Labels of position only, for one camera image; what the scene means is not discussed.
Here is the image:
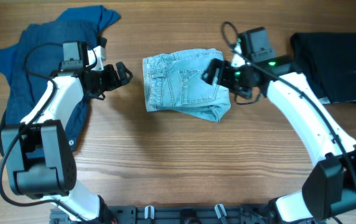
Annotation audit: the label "light blue denim shorts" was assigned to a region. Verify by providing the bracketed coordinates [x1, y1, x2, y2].
[143, 49, 231, 122]

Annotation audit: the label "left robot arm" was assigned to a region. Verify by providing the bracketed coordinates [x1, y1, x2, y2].
[0, 41, 133, 223]

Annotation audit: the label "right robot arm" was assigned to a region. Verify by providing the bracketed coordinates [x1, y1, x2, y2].
[202, 27, 356, 223]

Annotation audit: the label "blue t-shirt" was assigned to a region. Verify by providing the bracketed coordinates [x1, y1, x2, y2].
[0, 5, 121, 84]

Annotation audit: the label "dark blue denim garment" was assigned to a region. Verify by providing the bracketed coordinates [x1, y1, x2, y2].
[0, 19, 108, 156]

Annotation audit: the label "black folded garment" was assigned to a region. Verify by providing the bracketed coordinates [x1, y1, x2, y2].
[290, 32, 356, 104]

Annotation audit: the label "right black cable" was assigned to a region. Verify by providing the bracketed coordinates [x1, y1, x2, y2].
[220, 21, 356, 224]

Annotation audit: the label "black cable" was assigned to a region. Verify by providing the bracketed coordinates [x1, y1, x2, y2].
[220, 21, 356, 224]
[0, 42, 87, 223]

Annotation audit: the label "left black cable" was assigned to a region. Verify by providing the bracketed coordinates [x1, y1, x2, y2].
[0, 42, 87, 223]

